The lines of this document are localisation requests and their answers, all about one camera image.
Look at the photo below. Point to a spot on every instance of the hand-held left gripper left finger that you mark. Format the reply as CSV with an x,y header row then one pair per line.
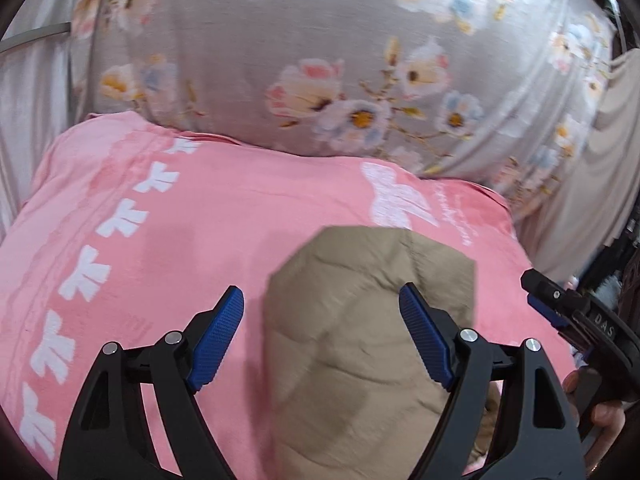
x,y
220,340

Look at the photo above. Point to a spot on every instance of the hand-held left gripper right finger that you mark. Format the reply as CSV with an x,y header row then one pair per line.
x,y
425,335

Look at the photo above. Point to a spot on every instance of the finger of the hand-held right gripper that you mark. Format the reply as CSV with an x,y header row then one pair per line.
x,y
546,313
542,285

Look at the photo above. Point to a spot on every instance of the khaki puffer jacket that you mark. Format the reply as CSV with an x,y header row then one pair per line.
x,y
350,310

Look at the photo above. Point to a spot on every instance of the person's right hand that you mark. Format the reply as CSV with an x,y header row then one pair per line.
x,y
607,417

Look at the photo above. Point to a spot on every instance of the dark cloth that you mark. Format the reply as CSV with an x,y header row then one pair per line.
x,y
617,260

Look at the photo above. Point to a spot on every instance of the beige cloth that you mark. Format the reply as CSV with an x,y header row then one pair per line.
x,y
600,170

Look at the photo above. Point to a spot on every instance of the pink printed blanket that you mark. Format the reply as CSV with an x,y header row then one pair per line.
x,y
200,210

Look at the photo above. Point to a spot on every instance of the silver satin cloth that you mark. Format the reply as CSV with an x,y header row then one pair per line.
x,y
40,95

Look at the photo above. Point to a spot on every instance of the grey floral quilt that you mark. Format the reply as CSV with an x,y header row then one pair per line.
x,y
300,35

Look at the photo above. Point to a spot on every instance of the metal bar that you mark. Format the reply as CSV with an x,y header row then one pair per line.
x,y
35,36

